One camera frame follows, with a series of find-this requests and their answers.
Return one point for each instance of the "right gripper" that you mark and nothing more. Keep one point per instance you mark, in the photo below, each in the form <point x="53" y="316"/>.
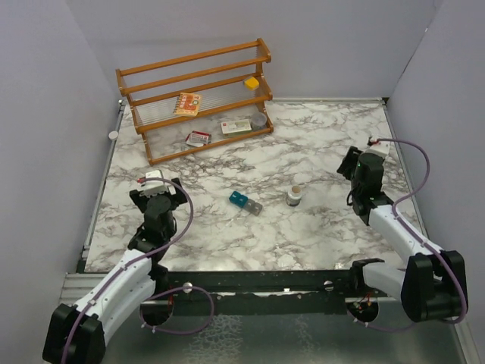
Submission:
<point x="348" y="161"/>

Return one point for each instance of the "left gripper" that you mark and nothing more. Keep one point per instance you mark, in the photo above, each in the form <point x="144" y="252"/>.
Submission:
<point x="179" y="198"/>

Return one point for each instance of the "white pill bottle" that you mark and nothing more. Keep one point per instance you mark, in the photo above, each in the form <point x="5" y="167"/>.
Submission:
<point x="294" y="195"/>

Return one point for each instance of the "blue and grey pill organizer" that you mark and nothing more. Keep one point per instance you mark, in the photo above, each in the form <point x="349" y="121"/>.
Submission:
<point x="245" y="203"/>

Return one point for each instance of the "white bottle cap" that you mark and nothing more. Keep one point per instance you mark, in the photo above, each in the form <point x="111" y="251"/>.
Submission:
<point x="113" y="135"/>

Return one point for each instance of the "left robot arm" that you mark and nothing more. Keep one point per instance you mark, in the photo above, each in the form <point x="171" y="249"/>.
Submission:
<point x="80" y="333"/>

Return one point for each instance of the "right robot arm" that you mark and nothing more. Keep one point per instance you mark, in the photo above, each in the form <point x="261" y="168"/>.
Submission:
<point x="433" y="284"/>

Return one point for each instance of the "red white medicine box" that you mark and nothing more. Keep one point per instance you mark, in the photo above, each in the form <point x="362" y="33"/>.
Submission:
<point x="198" y="139"/>

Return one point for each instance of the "clear round plastic jar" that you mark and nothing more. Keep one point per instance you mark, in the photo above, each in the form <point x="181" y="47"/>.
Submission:
<point x="258" y="121"/>

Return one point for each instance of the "wooden three-tier shelf rack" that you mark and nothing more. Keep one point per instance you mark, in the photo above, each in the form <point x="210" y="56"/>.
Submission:
<point x="151" y="91"/>

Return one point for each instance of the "orange spiral notebook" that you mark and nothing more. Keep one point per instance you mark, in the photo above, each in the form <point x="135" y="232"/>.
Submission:
<point x="188" y="104"/>

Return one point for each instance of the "green white medicine box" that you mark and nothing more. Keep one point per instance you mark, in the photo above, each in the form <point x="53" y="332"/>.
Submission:
<point x="235" y="128"/>

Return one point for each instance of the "yellow lidded small jar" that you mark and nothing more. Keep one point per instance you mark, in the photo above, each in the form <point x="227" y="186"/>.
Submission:
<point x="251" y="83"/>

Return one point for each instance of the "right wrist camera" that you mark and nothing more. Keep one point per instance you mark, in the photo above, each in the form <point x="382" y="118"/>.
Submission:
<point x="378" y="147"/>

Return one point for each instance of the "aluminium frame rail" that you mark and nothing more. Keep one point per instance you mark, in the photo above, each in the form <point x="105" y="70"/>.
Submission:
<point x="77" y="285"/>

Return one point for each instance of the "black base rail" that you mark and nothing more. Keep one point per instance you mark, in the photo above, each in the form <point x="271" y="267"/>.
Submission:
<point x="258" y="293"/>

